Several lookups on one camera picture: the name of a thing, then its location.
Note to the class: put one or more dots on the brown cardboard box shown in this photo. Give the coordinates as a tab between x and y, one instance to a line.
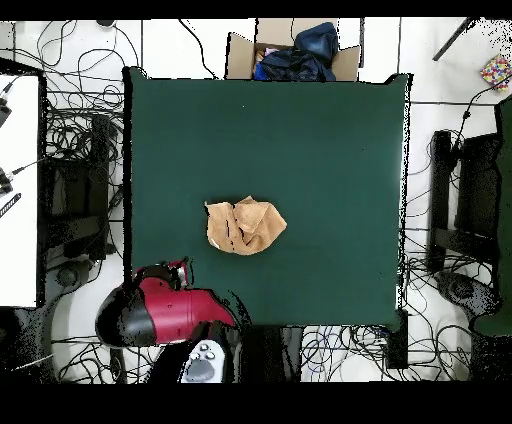
240	56

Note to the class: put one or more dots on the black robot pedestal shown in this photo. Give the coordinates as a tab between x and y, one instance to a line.
272	352

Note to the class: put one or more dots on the black flat strip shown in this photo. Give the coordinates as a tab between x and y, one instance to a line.
10	204

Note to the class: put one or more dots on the dark green table cloth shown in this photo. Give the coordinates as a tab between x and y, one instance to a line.
504	200
280	140

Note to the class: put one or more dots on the tan terry towel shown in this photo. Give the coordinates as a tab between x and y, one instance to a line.
248	232

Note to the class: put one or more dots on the colourful patterned cloth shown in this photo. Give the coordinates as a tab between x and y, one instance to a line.
496	72

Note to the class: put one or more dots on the white side table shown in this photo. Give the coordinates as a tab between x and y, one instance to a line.
20	240

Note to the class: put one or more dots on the black metal frame stand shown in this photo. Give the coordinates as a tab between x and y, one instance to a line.
440	180
80	192

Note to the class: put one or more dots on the black round floor base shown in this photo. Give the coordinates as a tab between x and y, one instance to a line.
460	290

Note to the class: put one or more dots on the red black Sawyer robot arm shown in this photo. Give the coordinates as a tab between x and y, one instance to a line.
180	312

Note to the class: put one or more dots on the dark blue clothes pile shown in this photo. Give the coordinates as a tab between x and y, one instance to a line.
304	56

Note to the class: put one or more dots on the black metal rod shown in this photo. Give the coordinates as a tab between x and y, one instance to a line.
452	40

